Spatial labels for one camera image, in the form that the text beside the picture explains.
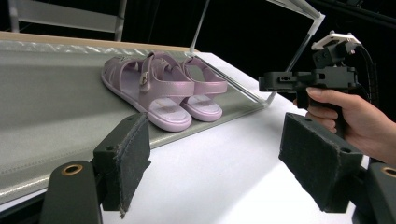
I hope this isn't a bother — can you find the grey metal frame shelf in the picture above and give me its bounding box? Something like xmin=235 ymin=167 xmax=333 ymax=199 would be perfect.
xmin=7 ymin=0 xmax=129 ymax=42

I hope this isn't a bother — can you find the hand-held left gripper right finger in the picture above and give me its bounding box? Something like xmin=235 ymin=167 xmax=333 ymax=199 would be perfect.
xmin=278 ymin=112 xmax=364 ymax=215

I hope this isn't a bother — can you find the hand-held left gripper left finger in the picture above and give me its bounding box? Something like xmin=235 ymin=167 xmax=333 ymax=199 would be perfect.
xmin=92 ymin=112 xmax=152 ymax=219

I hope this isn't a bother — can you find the grey two-tier shoe rack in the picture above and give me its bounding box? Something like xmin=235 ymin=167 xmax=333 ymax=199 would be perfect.
xmin=0 ymin=0 xmax=326 ymax=207

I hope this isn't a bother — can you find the pink sandal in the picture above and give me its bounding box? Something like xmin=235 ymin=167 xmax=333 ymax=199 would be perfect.
xmin=181 ymin=55 xmax=229 ymax=123
xmin=100 ymin=50 xmax=196 ymax=133

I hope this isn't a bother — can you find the right hand-held gripper black cable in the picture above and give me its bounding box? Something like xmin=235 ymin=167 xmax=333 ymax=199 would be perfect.
xmin=354 ymin=45 xmax=379 ymax=107

